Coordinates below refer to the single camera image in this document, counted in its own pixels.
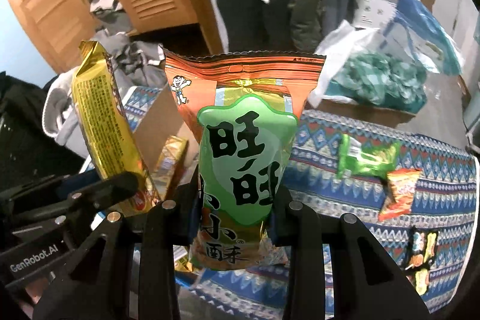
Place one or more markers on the blue plastic bag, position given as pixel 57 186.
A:
pixel 423 27

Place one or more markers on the small orange striped snack packet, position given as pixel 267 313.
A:
pixel 399 194

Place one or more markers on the white plastic bag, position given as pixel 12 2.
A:
pixel 345 57

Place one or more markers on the orange snack packet green label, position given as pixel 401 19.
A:
pixel 243 155

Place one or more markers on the blue patterned tablecloth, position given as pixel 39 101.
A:
pixel 330 211

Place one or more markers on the small colourful snack packet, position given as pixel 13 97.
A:
pixel 422 260

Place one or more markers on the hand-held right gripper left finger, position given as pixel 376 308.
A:
pixel 157 230

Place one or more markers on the white printed carton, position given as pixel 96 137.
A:
pixel 375 1

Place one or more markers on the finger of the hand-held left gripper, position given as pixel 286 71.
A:
pixel 108 188
pixel 45 190

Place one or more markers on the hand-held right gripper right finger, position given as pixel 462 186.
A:
pixel 303 230

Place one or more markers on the gold snack packet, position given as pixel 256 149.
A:
pixel 105 125
pixel 170 162

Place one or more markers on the teal cloth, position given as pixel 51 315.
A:
pixel 378 80

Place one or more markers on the cardboard box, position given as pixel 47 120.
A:
pixel 165 121

